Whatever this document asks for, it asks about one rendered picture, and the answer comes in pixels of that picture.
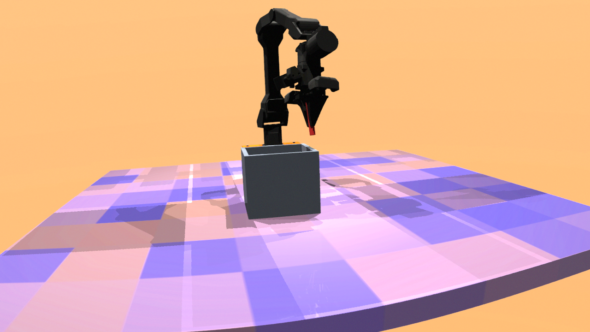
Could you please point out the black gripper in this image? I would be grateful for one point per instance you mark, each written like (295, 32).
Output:
(312, 91)

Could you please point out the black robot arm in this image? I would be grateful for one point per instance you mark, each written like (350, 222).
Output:
(320, 42)

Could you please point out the red peg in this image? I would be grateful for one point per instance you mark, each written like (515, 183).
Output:
(311, 128)

